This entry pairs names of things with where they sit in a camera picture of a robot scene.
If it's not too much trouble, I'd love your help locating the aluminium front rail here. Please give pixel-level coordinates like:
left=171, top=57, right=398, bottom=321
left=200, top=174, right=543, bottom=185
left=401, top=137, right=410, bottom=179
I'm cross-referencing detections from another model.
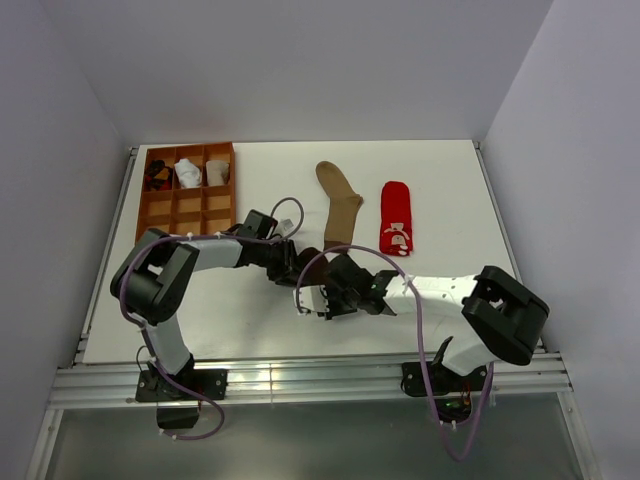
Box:
left=47, top=352, right=573, bottom=410

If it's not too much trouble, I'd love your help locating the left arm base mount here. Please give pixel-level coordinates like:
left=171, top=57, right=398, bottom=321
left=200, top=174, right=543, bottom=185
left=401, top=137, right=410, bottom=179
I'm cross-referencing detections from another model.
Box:
left=134, top=364, right=228, bottom=434

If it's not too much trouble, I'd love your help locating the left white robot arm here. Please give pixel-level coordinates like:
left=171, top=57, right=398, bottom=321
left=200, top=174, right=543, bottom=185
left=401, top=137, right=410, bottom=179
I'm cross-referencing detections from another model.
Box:
left=110, top=210, right=303, bottom=399

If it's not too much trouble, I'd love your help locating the dark brown striped sock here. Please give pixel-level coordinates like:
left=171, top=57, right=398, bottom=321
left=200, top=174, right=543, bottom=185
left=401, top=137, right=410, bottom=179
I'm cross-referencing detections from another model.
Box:
left=294, top=245, right=336, bottom=286

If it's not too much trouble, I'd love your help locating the black red rolled sock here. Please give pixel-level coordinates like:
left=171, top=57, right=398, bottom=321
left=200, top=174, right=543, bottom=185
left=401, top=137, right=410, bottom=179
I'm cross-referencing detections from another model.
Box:
left=144, top=159, right=173, bottom=191

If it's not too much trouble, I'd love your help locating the orange compartment tray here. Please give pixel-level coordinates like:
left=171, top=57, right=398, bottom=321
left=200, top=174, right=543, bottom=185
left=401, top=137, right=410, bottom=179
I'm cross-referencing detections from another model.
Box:
left=135, top=142, right=236, bottom=239

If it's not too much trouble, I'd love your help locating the white rolled sock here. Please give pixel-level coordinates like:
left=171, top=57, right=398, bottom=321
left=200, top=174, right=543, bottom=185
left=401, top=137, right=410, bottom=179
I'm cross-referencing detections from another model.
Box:
left=174, top=158, right=202, bottom=189

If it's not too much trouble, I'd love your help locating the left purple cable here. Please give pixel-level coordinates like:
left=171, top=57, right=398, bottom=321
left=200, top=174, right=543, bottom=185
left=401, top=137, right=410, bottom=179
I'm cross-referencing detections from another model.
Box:
left=119, top=196, right=307, bottom=442

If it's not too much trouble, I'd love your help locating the tan ribbed sock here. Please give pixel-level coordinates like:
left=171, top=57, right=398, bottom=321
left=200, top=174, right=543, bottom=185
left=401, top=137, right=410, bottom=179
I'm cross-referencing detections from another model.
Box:
left=315, top=161, right=363, bottom=249

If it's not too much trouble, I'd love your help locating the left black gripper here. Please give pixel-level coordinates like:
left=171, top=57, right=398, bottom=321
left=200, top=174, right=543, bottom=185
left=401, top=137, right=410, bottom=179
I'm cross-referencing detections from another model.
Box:
left=254, top=239, right=310, bottom=287

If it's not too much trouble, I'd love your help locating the beige rolled sock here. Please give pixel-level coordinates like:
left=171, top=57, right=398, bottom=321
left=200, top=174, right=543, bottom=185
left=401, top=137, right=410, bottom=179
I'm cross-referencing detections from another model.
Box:
left=205, top=159, right=230, bottom=186

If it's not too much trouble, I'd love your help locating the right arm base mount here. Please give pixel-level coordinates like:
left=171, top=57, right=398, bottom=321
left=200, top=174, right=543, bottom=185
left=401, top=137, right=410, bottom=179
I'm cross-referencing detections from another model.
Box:
left=400, top=336, right=487, bottom=425

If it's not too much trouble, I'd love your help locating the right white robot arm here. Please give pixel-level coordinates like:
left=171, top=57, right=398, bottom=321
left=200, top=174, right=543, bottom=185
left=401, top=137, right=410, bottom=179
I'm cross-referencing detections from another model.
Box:
left=307, top=254, right=549, bottom=392

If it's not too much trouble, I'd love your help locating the red patterned sock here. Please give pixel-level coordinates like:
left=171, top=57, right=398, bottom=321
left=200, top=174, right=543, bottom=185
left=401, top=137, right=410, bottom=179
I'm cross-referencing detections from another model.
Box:
left=379, top=181, right=413, bottom=257

